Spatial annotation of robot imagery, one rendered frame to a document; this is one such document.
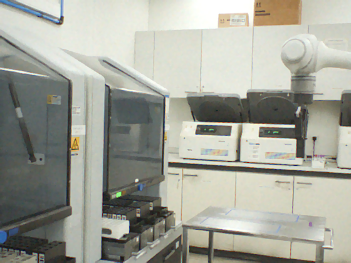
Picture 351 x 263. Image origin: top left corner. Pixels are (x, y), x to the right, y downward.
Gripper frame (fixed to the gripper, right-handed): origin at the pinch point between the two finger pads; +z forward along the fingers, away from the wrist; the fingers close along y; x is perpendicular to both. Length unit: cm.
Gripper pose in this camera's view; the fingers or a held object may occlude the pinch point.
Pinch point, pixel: (300, 148)
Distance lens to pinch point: 160.5
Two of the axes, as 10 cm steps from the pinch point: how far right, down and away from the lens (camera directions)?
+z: -0.3, 10.0, 0.4
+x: -8.6, -0.5, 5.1
